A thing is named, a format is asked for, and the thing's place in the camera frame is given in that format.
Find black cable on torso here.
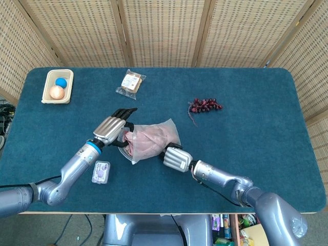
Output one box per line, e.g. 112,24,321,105
170,214,186,246

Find pink clothes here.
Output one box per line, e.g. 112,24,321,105
122,122,178,157

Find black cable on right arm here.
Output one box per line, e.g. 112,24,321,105
191,165,244,208

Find small clear box purple contents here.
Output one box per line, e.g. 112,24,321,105
91,160,111,185

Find dark red grape bunch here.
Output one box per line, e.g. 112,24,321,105
188,98,223,127

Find blue floor cable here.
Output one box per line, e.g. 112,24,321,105
84,214,106,240

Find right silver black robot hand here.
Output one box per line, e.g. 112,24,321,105
159,143,194,173

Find grey robot torso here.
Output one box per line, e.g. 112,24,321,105
102,214,214,246

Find tangle of cables and plugs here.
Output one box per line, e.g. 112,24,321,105
0,98,14,152

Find peach coloured ball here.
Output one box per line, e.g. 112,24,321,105
49,85,65,100

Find transparent plastic zip bag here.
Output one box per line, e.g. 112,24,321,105
118,117,181,165

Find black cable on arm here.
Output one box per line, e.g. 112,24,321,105
0,174,63,189
191,165,244,208

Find yellow paper folder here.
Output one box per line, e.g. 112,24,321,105
240,222,270,246

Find wooden shelf post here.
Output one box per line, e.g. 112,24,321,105
230,214,241,246

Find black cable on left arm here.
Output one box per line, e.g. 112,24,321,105
0,174,63,189

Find bread in clear wrapper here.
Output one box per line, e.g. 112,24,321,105
115,69,147,101

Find beige rectangular tray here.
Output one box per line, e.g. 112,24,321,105
41,69,74,105

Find woven folding screen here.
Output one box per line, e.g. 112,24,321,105
0,0,328,185

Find blue ball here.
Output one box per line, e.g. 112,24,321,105
54,77,68,89

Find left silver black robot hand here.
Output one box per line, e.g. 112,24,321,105
92,107,138,150

